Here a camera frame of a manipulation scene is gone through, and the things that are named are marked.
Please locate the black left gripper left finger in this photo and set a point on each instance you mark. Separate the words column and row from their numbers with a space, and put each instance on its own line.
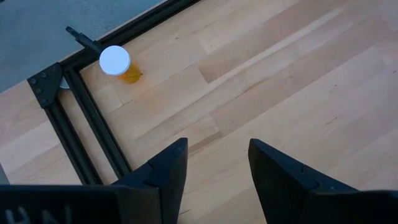
column 161, row 193

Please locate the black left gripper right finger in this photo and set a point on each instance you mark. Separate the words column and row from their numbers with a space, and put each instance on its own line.
column 280, row 193

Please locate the large orange pill bottle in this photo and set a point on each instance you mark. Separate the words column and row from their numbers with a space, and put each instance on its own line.
column 114, row 60

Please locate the black aluminium table frame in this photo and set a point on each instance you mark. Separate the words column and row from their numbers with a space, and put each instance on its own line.
column 45, row 85

